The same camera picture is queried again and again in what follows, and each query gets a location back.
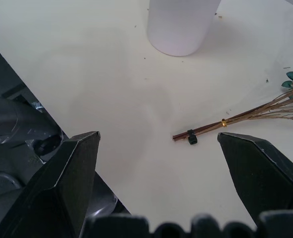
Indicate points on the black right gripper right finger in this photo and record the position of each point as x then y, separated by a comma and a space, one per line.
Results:
260, 173

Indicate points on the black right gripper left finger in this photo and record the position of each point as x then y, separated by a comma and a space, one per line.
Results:
62, 183

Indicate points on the white cylindrical vase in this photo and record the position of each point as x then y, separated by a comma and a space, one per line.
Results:
180, 26

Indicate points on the dried twig bundle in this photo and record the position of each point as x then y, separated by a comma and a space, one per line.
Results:
236, 122

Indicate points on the dark grey robot body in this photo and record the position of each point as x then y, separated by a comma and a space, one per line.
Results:
15, 138

